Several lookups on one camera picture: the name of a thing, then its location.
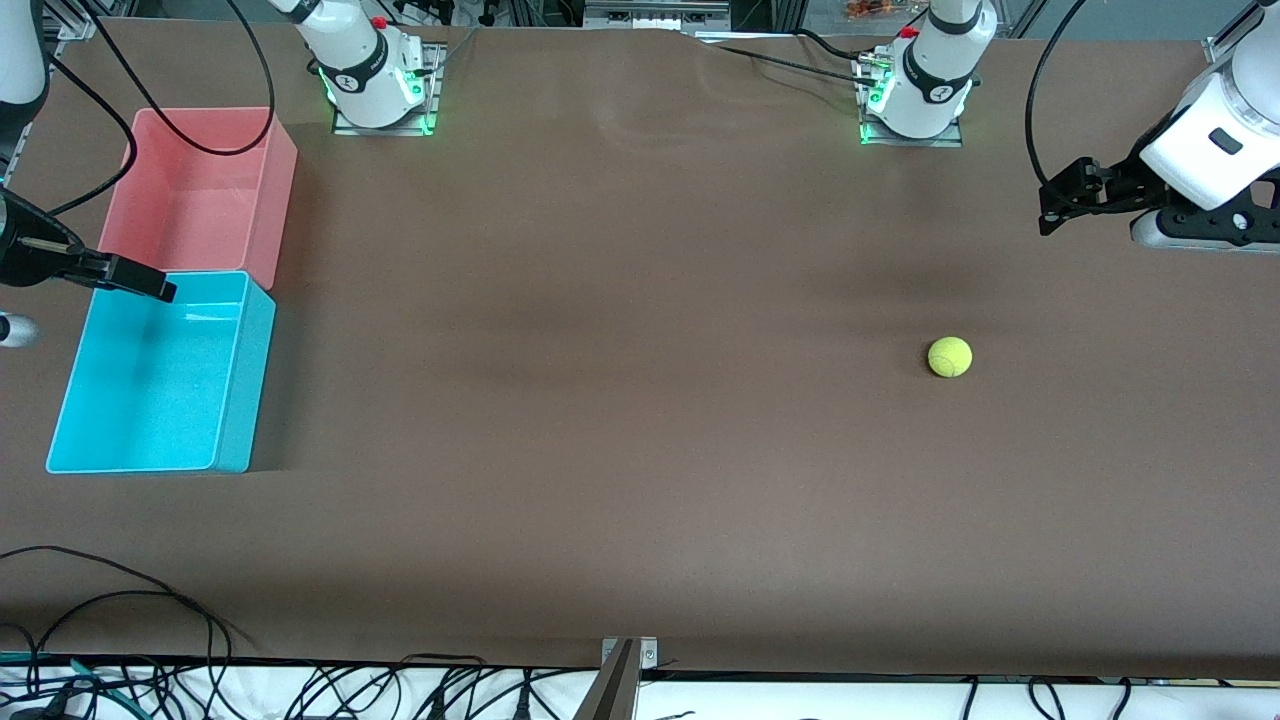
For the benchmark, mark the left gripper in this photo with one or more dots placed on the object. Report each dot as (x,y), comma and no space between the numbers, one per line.
(1123,184)

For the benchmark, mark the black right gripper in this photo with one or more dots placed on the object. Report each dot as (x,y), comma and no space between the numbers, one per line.
(30,262)

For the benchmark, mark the yellow tennis ball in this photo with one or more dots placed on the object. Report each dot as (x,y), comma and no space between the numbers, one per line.
(950,357)

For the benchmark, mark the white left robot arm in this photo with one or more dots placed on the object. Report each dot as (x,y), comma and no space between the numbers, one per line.
(935,70)

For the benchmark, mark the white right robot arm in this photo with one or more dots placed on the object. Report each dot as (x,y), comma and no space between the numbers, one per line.
(360,60)

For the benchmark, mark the pink plastic bin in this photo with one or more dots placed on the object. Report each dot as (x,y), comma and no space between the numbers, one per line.
(190,200)

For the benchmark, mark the blue plastic bin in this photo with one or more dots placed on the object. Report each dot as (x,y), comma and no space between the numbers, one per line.
(150,380)

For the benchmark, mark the orange background object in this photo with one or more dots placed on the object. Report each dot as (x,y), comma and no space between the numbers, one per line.
(870,8)

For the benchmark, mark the grey metal device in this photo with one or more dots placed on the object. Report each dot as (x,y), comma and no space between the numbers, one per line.
(650,12)

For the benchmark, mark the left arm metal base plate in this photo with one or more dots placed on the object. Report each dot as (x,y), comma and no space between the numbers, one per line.
(950,140)

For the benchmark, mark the aluminium frame rail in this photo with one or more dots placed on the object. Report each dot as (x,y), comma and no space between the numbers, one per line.
(90,15)
(1225,45)

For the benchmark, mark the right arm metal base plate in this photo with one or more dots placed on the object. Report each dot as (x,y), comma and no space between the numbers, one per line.
(436,80)

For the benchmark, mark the metal table bracket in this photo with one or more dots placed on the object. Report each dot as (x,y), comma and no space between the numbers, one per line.
(620,690)

